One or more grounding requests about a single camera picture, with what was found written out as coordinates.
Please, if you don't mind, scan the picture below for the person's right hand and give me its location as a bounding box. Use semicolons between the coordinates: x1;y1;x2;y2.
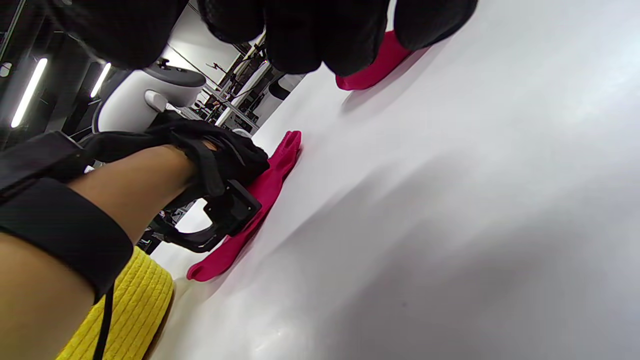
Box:
42;0;478;77

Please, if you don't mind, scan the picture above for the person's left hand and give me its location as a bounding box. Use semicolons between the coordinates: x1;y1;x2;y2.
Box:
145;111;270;198

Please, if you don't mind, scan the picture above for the pink sock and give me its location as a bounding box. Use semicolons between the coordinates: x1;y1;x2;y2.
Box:
336;30;416;91
187;131;302;282

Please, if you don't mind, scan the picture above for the person's left forearm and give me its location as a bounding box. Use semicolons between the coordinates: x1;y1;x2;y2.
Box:
0;145;198;360

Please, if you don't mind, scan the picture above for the long ceiling light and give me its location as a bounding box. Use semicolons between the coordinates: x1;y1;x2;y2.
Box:
90;62;112;99
11;57;49;129

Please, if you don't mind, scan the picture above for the yellow ribbed basket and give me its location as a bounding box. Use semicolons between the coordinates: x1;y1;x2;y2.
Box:
55;246;176;360

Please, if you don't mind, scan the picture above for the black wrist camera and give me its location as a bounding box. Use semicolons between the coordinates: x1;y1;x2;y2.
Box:
150;180;262;253

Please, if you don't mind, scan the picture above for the black forearm strap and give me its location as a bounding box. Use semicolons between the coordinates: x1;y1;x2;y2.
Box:
0;177;135;303

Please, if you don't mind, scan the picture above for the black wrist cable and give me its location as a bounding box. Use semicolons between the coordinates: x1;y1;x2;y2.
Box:
92;282;116;360

